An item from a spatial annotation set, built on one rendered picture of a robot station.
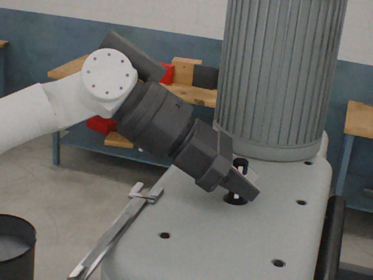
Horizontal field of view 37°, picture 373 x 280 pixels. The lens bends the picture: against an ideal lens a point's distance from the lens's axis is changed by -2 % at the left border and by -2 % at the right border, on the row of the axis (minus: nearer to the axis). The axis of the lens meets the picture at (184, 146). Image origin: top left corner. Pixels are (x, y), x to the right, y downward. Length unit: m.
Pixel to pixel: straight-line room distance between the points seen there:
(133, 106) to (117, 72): 0.05
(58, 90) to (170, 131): 0.17
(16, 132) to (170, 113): 0.20
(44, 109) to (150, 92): 0.14
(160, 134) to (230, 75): 0.26
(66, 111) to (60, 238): 3.41
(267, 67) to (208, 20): 4.26
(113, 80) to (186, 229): 0.21
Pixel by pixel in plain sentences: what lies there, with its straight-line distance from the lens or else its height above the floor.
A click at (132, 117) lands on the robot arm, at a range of 0.73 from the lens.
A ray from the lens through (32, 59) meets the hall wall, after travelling 5.99.
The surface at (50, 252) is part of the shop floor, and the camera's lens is 4.03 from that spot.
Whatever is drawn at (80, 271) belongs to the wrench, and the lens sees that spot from 0.63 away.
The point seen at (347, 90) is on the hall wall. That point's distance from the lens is 5.08.
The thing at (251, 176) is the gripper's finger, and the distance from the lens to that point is 0.82.
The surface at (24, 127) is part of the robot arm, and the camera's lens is 0.73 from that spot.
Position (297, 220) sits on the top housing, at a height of 1.89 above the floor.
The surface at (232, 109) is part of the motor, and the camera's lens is 0.95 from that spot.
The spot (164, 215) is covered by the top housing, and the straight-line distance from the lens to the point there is 0.75.
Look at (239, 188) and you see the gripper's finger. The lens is 0.77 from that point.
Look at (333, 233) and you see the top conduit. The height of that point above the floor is 1.81.
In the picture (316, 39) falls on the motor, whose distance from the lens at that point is 0.90.
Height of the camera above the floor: 2.27
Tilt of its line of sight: 23 degrees down
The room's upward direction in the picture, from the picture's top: 6 degrees clockwise
